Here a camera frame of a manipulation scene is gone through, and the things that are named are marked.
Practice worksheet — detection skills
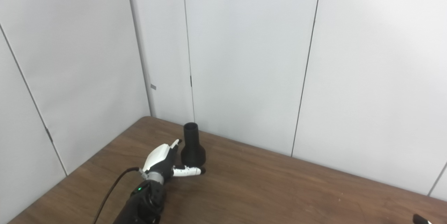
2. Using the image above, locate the black nozzle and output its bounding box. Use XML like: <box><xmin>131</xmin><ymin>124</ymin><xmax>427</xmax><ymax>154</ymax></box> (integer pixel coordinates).
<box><xmin>180</xmin><ymin>122</ymin><xmax>206</xmax><ymax>167</ymax></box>

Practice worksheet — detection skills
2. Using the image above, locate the white and black left hand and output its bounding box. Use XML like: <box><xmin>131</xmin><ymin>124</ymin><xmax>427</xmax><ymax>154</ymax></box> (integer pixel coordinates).
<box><xmin>141</xmin><ymin>139</ymin><xmax>206</xmax><ymax>182</ymax></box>

